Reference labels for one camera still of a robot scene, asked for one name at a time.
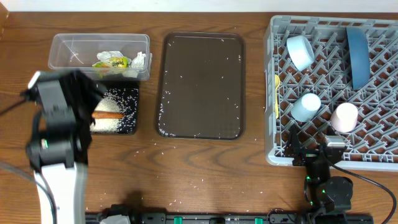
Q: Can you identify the orange carrot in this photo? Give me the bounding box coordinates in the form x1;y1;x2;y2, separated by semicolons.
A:
92;111;124;119

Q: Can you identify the light blue plastic cup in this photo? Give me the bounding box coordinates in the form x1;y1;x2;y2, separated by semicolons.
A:
291;93;322;123

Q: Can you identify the pink plastic cup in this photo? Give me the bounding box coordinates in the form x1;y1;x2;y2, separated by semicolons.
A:
330;103;358;133

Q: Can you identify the yellow green snack wrapper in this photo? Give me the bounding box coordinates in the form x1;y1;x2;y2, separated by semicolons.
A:
92;57;131;77

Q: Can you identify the yellow plastic spoon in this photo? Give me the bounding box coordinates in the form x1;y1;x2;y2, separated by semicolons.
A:
274;75;280;119

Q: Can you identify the white tissue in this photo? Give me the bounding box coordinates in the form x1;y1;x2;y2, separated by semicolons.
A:
97;51;146;78

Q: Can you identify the light blue rice bowl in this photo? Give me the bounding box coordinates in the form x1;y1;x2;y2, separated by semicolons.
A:
286;35;315;72

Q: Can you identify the dark blue plate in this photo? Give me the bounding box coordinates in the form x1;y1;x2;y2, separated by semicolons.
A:
346;27;370;90

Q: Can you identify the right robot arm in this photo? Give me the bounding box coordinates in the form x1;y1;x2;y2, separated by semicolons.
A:
284;125;353;223

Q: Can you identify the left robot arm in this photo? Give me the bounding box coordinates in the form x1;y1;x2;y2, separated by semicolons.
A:
25;70;106;223

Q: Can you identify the clear plastic waste bin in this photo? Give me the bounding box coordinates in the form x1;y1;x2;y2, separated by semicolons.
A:
48;34;152;81

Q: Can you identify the grey dishwasher rack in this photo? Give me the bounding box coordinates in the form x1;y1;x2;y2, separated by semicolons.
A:
264;16;397;172

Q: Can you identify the pile of white rice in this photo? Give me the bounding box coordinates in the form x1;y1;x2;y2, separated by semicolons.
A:
90;88;138;134

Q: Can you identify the black rectangular tray bin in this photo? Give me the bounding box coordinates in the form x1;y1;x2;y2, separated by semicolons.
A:
90;80;141;135

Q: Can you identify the dark brown serving tray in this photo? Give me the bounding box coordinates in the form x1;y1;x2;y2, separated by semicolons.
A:
155;32;246;141

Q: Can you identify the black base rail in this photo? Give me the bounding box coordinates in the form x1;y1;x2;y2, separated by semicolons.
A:
85;205;374;224

